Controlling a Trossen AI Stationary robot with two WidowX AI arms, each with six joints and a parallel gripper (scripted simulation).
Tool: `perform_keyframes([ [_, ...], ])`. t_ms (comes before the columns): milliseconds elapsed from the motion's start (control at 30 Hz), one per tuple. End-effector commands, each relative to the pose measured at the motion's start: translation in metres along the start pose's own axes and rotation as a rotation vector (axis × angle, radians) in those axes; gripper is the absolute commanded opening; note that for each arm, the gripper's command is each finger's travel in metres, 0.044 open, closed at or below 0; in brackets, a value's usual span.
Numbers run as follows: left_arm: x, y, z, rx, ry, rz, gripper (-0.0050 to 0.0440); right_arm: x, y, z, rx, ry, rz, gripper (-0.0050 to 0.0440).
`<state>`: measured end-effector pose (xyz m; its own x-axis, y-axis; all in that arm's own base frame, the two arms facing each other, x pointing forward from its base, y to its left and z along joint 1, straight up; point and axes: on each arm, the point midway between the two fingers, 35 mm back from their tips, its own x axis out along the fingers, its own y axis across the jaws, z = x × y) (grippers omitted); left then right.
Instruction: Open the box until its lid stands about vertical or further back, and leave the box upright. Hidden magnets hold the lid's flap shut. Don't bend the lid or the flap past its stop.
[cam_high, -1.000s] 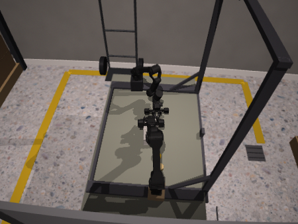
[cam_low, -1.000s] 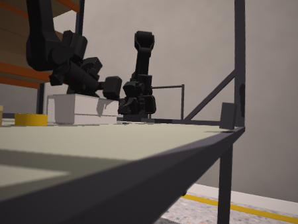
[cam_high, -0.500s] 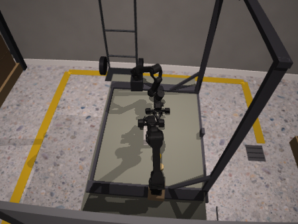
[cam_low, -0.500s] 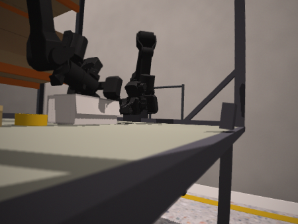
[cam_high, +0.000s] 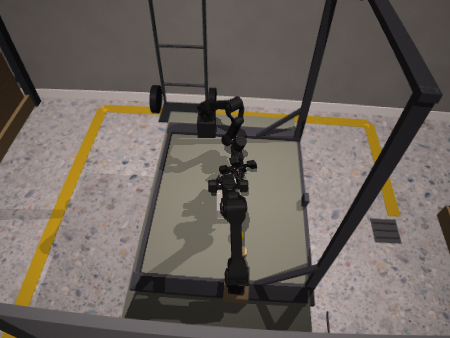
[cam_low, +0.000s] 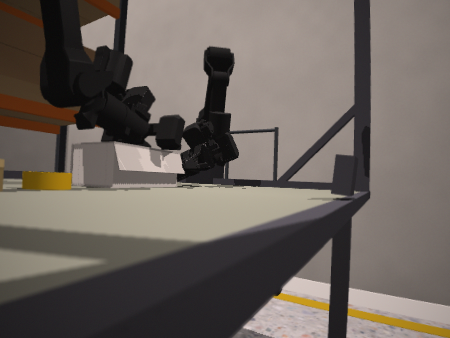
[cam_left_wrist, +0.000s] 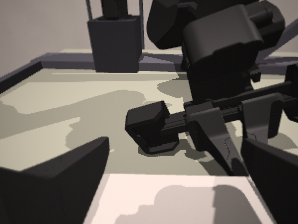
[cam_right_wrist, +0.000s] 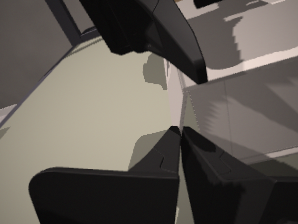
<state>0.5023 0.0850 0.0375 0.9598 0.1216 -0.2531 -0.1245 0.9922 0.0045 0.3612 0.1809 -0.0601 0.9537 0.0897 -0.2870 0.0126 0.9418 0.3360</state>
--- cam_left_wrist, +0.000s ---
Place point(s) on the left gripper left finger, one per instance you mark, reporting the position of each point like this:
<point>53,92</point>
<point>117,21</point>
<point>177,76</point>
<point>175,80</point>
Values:
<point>57,191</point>

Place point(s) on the dark grey metal support frame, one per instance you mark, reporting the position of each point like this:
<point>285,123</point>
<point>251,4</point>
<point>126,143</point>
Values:
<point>289,33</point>

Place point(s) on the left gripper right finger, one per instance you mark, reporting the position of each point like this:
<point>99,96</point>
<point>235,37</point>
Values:
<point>275,175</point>

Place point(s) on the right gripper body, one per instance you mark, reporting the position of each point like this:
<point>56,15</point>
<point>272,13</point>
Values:
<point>222,93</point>

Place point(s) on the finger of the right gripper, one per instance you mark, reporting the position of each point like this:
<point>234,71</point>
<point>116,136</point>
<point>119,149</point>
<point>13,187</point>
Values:
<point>209,125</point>
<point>260,114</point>

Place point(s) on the white cardboard box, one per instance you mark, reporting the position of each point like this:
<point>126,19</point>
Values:
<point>174,199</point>

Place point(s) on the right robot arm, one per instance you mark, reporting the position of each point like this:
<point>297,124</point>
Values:
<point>217,44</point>

